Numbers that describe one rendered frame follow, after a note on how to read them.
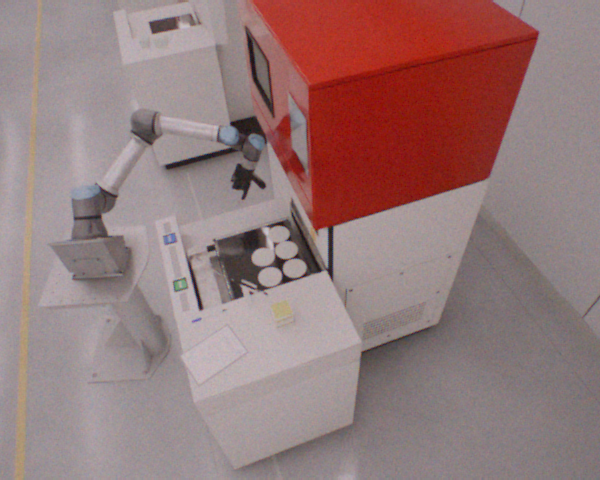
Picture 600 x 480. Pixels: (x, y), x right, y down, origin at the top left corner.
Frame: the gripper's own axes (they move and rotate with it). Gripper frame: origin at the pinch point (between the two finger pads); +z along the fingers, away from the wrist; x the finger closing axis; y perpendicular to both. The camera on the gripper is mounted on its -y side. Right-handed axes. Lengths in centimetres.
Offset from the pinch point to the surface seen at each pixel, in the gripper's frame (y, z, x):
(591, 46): -130, -123, 12
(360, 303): -57, 13, 49
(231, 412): 5, 37, 93
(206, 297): 16, 19, 50
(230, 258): 6.5, 8.9, 34.9
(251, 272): -1.2, 7.4, 44.7
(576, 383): -189, 25, 81
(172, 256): 30.5, 14.0, 32.6
